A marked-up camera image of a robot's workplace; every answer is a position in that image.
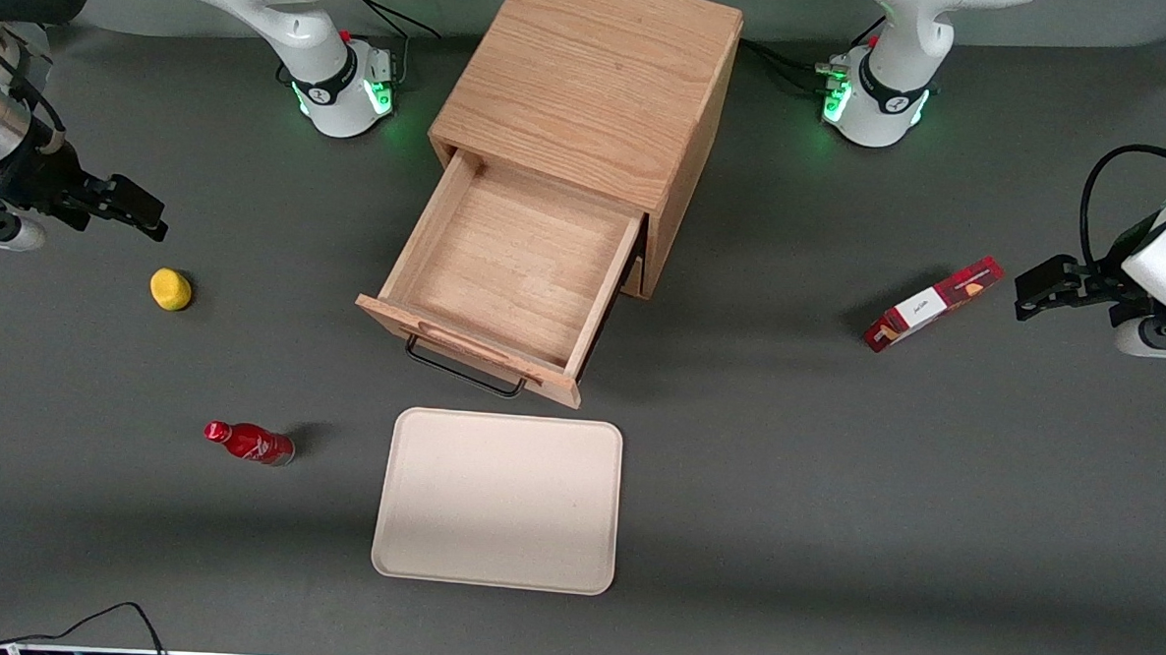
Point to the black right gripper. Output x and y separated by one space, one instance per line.
46 178

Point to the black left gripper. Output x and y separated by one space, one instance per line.
1097 286

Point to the wooden drawer with shallow tray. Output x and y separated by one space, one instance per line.
517 256

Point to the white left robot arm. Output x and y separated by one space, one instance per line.
900 46

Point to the wooden drawer front panel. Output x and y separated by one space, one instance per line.
634 276

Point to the wooden drawer cabinet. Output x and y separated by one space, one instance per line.
594 72

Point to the yellow lemon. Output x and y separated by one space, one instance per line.
170 290

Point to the red and white snack box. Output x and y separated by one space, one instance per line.
928 305

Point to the red bottle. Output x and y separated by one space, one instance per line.
248 443

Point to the beige rectangular tray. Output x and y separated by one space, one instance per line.
497 501

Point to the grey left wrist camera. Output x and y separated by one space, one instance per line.
1163 338

